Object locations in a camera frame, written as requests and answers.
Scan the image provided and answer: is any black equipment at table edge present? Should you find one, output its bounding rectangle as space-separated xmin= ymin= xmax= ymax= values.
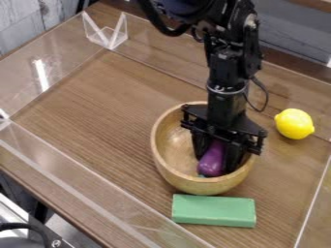
xmin=0 ymin=222 xmax=66 ymax=248

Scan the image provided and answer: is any green rectangular block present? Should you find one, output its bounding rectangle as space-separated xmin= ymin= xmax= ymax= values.
xmin=173 ymin=194 xmax=258 ymax=228

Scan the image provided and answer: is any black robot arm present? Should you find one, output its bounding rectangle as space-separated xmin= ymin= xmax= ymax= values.
xmin=138 ymin=0 xmax=269 ymax=173

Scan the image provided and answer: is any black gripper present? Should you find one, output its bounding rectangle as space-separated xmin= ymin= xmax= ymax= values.
xmin=182 ymin=81 xmax=269 ymax=173

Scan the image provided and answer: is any purple toy eggplant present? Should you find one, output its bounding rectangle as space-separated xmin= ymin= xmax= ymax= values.
xmin=198 ymin=140 xmax=226 ymax=177

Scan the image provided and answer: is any yellow lemon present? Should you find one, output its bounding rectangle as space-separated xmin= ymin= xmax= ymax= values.
xmin=274 ymin=108 xmax=316 ymax=140

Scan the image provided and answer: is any clear acrylic corner bracket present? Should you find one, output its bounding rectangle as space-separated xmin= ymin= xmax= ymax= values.
xmin=82 ymin=12 xmax=129 ymax=50

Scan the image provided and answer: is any brown wooden bowl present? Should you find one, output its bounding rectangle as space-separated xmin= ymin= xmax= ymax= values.
xmin=150 ymin=105 xmax=257 ymax=196

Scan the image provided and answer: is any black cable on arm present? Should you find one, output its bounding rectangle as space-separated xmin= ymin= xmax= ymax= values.
xmin=243 ymin=76 xmax=270 ymax=113

